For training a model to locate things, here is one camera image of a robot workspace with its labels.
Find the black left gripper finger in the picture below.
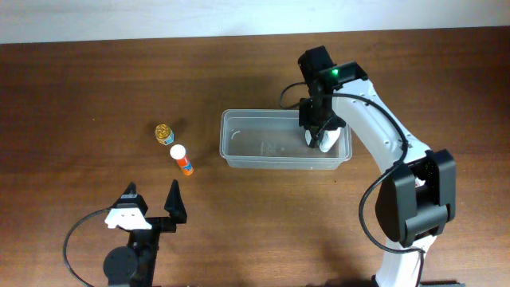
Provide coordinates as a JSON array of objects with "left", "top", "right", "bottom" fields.
[
  {"left": 120, "top": 183, "right": 137, "bottom": 198},
  {"left": 163, "top": 179, "right": 187, "bottom": 223}
]

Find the black bottle white cap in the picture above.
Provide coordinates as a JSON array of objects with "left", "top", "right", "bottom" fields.
[{"left": 305, "top": 129, "right": 318, "bottom": 148}]

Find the white spray bottle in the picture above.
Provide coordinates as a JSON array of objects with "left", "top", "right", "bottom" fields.
[{"left": 319, "top": 128, "right": 342, "bottom": 153}]

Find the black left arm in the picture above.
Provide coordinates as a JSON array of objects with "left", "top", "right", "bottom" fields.
[{"left": 103, "top": 180, "right": 187, "bottom": 287}]

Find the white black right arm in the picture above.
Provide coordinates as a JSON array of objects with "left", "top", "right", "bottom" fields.
[{"left": 298, "top": 46, "right": 456, "bottom": 286}]

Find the clear plastic container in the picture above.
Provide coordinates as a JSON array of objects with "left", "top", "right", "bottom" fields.
[{"left": 219, "top": 109, "right": 352, "bottom": 171}]

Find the orange tablet tube white cap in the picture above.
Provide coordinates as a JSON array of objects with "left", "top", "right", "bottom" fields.
[{"left": 169, "top": 144, "right": 194, "bottom": 175}]

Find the small gold-lid balm jar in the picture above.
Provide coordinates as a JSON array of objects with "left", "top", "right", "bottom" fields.
[{"left": 155, "top": 124, "right": 175, "bottom": 146}]

